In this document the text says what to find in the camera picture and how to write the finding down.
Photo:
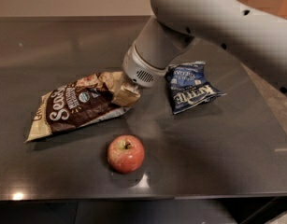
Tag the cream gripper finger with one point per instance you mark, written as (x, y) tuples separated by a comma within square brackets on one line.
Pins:
[(126, 93)]

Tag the blue Kettle chip bag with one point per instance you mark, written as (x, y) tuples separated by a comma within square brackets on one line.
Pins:
[(188, 87)]

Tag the brown chip bag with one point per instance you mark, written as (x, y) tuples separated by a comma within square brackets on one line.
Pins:
[(77, 104)]

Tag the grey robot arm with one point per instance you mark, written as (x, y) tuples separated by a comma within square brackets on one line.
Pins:
[(256, 38)]

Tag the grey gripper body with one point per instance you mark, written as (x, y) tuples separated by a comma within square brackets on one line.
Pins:
[(137, 66)]

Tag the red apple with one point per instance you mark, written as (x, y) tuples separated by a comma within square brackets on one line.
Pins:
[(126, 154)]

